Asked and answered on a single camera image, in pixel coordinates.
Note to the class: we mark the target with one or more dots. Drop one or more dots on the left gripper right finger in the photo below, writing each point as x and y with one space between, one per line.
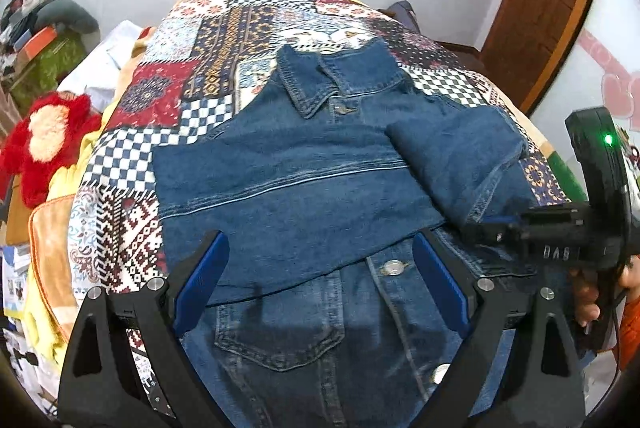
517 365

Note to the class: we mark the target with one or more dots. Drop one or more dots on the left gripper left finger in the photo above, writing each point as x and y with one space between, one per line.
100 385

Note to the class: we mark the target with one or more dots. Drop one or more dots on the blue denim jacket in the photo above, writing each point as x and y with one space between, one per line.
321 318

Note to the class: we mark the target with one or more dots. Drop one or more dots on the orange right sleeve forearm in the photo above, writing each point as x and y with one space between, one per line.
628 344

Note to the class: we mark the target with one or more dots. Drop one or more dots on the person's right hand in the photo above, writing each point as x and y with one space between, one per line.
586 292

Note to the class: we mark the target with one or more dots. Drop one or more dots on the yellow cloth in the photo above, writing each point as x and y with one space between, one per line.
38 326

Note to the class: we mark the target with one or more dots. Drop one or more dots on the orange tan blanket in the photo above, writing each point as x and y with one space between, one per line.
47 229

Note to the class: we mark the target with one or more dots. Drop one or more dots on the red plush toy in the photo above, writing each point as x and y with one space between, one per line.
47 139

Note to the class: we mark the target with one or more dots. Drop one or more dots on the brown wooden door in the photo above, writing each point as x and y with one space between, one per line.
528 43

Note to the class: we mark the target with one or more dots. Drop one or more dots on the purple grey backpack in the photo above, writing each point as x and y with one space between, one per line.
403 13

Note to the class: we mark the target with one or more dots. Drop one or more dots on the white folded cloth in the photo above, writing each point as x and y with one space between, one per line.
97 75

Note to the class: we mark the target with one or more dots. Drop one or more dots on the green storage box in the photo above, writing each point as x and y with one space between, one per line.
46 71

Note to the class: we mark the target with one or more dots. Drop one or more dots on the patchwork patterned bedspread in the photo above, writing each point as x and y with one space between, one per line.
204 64

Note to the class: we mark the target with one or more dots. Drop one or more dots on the orange box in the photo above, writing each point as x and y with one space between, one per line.
36 44

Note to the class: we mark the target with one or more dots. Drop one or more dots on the grey pillow on pile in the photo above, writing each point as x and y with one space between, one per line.
67 13

